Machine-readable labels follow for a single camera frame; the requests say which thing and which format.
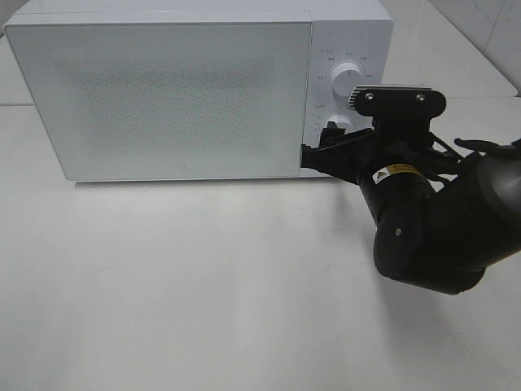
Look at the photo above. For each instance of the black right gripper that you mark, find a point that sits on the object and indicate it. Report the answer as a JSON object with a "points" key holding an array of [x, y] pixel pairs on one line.
{"points": [[355, 156]]}

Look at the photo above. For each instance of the white timer knob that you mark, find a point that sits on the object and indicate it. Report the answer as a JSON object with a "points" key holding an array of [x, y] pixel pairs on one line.
{"points": [[341, 122]]}

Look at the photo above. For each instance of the white microwave door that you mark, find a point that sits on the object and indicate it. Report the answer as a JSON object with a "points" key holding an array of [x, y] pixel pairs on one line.
{"points": [[168, 102]]}

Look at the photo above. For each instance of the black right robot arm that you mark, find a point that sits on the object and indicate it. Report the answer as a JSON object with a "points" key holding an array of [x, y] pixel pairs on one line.
{"points": [[443, 214]]}

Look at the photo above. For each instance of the upper white power knob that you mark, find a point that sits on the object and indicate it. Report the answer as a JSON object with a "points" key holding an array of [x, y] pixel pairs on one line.
{"points": [[345, 76]]}

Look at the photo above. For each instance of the white microwave oven body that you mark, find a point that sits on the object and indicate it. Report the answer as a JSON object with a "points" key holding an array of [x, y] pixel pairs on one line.
{"points": [[358, 30]]}

